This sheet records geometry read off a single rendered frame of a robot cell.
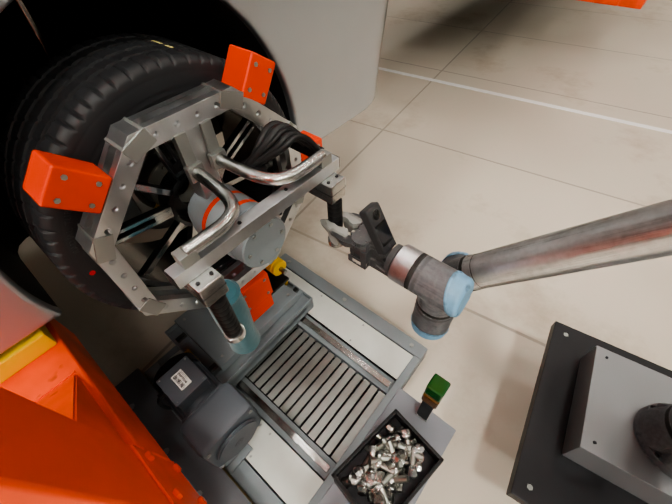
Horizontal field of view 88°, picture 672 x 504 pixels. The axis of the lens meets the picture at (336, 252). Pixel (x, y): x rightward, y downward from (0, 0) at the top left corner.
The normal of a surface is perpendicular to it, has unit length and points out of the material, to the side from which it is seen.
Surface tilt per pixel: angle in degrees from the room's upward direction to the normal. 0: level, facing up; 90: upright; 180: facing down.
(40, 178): 45
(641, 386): 1
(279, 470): 0
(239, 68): 55
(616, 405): 1
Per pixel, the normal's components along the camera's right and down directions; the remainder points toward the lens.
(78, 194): 0.76, 0.47
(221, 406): -0.04, -0.65
